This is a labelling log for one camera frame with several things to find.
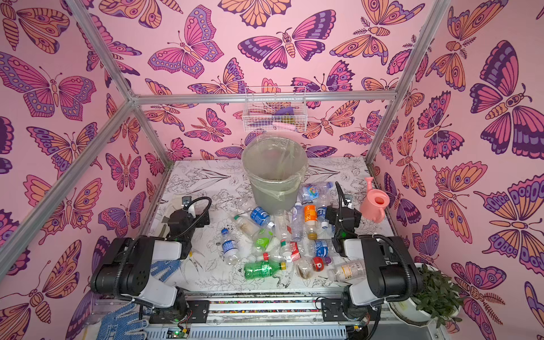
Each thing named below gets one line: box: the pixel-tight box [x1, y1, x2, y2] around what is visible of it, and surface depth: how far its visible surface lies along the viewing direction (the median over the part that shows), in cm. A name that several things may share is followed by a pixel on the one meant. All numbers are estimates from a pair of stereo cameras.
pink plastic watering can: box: [359, 177, 390, 224], surface depth 92 cm
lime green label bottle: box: [255, 228, 275, 253], surface depth 89 cm
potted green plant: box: [409, 262, 464, 328], surface depth 62 cm
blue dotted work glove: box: [96, 302, 149, 340], surface depth 72 cm
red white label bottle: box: [289, 240, 302, 263], surface depth 85 cm
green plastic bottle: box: [243, 260, 287, 280], surface depth 81 cm
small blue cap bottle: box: [221, 228, 241, 266], surface depth 87 cm
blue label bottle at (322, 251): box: [312, 239, 333, 265], surface depth 85 cm
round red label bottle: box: [295, 256, 325, 280], surface depth 83 cm
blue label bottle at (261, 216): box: [250, 206, 276, 229], surface depth 94 cm
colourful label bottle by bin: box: [297, 181, 334, 204], surface depth 104 cm
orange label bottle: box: [303, 204, 319, 241], surface depth 94 cm
